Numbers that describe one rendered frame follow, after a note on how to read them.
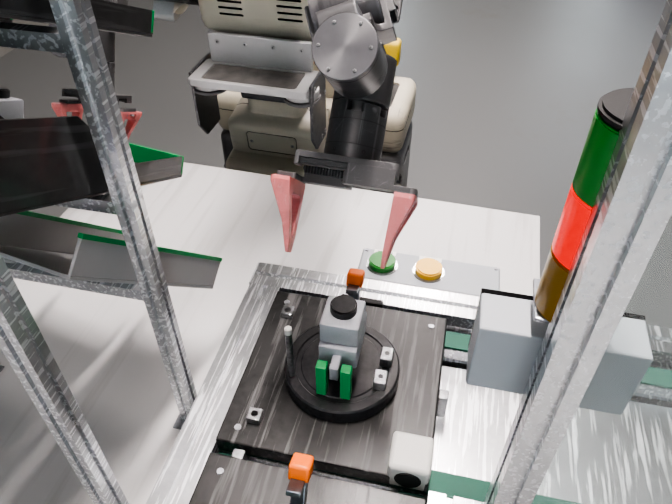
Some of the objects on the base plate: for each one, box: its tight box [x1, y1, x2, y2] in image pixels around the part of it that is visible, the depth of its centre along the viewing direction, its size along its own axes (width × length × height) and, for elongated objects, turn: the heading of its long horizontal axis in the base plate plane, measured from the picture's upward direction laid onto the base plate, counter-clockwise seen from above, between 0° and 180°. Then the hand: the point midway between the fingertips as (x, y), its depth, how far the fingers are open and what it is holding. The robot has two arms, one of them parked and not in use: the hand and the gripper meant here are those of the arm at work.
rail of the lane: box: [249, 262, 479, 335], centre depth 83 cm, size 6×89×11 cm, turn 77°
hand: (336, 252), depth 59 cm, fingers open, 9 cm apart
